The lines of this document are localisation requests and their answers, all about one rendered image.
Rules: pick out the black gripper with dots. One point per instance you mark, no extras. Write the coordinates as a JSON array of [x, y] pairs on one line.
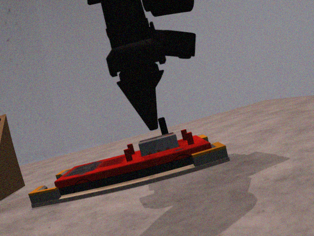
[[134, 54]]

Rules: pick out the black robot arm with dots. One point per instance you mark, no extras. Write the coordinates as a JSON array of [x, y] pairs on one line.
[[175, 43]]

